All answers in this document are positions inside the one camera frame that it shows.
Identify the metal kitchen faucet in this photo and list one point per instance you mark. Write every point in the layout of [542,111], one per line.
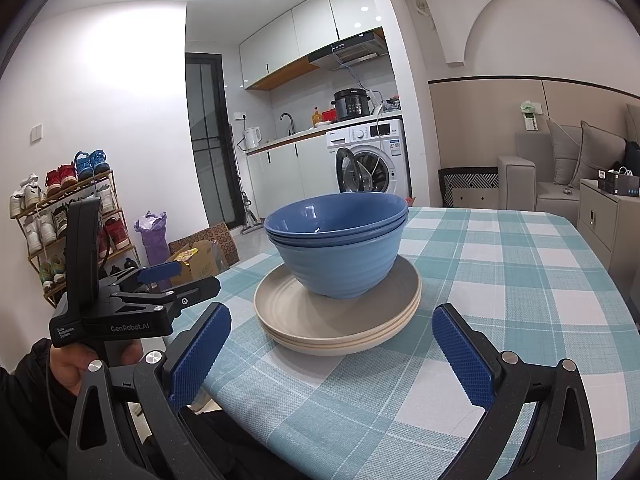
[289,120]

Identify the white washing machine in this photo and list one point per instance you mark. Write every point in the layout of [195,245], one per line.
[380,155]

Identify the white electric kettle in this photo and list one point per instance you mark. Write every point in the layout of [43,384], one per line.
[252,138]

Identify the grey side cabinet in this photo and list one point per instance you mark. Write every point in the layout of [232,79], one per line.
[610,225]

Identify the wooden shoe rack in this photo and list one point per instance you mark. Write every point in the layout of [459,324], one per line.
[127,250]

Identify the yellow bottle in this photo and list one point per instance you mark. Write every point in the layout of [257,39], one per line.
[317,117]

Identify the group of shoes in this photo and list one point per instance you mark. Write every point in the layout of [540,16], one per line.
[85,165]

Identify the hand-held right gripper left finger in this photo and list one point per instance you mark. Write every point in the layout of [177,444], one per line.
[200,355]

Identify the blue bowl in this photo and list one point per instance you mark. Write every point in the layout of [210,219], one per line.
[340,270]
[330,241]
[310,210]

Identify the grey sofa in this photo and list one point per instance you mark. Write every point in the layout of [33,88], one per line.
[520,185]

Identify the floor mop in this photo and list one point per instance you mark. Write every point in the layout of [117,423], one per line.
[249,215]

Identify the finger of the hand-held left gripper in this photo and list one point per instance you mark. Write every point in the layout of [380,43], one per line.
[160,272]
[200,287]

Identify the white kitchen cabinets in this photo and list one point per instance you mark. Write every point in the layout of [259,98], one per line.
[310,25]
[285,180]

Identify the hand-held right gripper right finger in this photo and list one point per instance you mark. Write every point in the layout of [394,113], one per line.
[462,355]

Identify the beige plate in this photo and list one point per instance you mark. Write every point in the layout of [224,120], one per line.
[280,305]
[340,352]
[340,343]

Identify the teal checked tablecloth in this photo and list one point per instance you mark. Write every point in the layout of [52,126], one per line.
[500,310]

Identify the white light switch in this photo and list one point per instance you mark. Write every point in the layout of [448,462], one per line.
[36,132]

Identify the person's dark trousers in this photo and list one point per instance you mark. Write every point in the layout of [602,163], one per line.
[240,450]

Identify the grey pillow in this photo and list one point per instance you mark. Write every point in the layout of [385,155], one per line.
[562,155]
[600,150]

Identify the white wall control panel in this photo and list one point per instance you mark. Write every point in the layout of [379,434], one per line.
[531,120]

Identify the black box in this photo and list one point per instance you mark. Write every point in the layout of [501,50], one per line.
[620,185]

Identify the white upper kitchen cabinets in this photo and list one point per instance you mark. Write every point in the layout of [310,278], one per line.
[310,25]

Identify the black pressure cooker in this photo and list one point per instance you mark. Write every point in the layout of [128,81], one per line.
[352,105]

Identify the white lower kitchen cabinets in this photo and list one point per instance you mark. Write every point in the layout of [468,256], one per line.
[285,180]

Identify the person's left hand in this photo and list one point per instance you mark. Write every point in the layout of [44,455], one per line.
[70,365]

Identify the range hood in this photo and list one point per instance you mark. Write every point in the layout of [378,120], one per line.
[350,52]

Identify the purple bag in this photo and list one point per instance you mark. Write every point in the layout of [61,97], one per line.
[152,250]

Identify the person's left forearm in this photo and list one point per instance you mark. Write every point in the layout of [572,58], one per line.
[25,410]

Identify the red box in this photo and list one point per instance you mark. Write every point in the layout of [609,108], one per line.
[329,115]

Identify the patterned flat cardboard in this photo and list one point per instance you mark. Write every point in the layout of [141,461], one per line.
[220,240]

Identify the black glass door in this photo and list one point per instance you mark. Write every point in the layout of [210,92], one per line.
[210,160]

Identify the brown cardboard box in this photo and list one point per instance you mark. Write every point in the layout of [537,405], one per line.
[200,265]

